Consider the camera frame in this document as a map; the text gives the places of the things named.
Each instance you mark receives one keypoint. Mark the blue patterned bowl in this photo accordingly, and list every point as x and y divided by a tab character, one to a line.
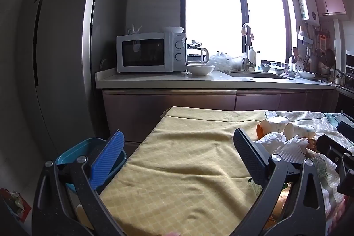
291	73
265	68
278	71

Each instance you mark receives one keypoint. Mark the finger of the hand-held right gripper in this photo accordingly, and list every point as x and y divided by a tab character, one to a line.
346	128
330	147

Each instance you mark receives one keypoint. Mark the white printed cloth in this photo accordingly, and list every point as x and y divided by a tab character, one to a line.
320	121

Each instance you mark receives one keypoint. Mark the blue plastic trash bin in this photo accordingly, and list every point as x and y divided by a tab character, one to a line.
70	154

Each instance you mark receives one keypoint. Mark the small white ornament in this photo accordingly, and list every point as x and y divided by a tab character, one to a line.
135	30

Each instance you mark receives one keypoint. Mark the orange peel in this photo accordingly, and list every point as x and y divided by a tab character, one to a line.
260	131

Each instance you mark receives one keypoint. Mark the red snack packet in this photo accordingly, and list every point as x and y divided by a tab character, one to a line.
16	202

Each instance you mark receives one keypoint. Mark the white soap bottle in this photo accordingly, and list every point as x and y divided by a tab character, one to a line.
252	57

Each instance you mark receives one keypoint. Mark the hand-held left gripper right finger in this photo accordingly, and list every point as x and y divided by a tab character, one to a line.
250	154

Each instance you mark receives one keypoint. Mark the white tissue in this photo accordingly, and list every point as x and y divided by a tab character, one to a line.
269	142

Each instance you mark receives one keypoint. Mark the large white bowl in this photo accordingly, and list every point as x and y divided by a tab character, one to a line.
199	69

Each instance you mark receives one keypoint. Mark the wide white dish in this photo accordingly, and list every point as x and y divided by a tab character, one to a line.
306	75

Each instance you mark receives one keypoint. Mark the white ribbed paper napkin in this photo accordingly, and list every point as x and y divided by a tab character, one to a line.
291	151

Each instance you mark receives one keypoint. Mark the utensil holder with utensils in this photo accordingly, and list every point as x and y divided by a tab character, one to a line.
299	64

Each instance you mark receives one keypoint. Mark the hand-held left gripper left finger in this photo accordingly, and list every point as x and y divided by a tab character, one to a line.
106	160

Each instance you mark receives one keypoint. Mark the brown snack wrapper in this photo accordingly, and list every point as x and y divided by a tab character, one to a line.
312	145

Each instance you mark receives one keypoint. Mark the grey refrigerator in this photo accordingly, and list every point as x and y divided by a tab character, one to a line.
63	45

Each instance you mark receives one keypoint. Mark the yellow checked tablecloth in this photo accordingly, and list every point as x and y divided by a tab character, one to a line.
179	164

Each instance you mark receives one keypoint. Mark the kitchen window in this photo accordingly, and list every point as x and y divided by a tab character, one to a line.
210	9

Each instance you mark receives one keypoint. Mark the cloth hung on faucet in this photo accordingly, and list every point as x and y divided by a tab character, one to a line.
247	30

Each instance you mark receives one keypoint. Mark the white water heater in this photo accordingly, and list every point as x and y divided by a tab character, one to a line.
308	3

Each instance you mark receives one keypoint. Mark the green snack wrapper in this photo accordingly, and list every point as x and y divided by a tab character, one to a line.
320	168

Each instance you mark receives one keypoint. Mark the metal faucet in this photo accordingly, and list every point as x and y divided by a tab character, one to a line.
246	61

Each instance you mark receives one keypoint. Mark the kitchen sink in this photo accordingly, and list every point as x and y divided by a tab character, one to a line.
257	74

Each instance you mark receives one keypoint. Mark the stainless steel refrigerator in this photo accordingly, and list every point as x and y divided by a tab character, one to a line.
166	103

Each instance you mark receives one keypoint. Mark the clear plastic bags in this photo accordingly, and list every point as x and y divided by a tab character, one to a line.
225	61

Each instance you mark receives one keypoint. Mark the white microwave oven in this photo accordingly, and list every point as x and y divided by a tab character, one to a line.
149	37

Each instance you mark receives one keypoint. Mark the glass kettle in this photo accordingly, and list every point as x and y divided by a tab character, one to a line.
197	55

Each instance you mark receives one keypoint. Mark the hanging kitchen utensil rack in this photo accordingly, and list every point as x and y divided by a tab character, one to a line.
320	42

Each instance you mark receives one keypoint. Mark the blue dotted paper cup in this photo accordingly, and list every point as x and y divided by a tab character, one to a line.
276	124
301	130

